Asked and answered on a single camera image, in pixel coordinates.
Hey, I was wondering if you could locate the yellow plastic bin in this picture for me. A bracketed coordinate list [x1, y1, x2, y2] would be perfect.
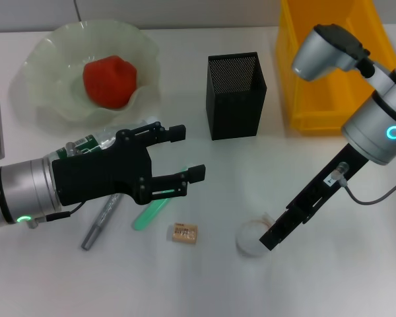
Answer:
[275, 0, 396, 135]

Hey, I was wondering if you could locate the clear green-label water bottle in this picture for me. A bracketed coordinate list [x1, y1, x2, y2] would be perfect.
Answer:
[44, 116, 162, 162]

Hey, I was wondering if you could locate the right gripper cable with plugs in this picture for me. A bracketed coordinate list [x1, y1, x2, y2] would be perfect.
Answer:
[331, 160, 396, 205]

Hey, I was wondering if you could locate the pale green wavy fruit plate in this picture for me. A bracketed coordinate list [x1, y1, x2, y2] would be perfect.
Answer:
[9, 20, 162, 128]

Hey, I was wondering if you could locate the white paper ball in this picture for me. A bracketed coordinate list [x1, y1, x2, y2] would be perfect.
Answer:
[234, 213, 278, 258]

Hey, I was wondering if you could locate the small tan eraser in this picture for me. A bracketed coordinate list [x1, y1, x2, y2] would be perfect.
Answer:
[171, 222, 199, 245]

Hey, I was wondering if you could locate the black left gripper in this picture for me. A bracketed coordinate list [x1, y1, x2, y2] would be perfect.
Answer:
[51, 121, 207, 207]

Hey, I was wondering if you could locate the black mesh pen holder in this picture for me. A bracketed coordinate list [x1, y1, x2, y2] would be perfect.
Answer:
[205, 52, 267, 141]

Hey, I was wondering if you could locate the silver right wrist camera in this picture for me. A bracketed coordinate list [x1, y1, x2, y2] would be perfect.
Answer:
[290, 23, 385, 83]

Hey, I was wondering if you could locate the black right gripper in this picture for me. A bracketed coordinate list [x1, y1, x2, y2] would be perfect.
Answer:
[259, 143, 371, 252]

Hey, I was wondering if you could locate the mint green pen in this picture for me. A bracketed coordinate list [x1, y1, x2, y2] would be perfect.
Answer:
[131, 164, 195, 232]

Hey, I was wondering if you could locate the grey marker pen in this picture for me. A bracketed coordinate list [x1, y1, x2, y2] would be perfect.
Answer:
[81, 194, 123, 251]

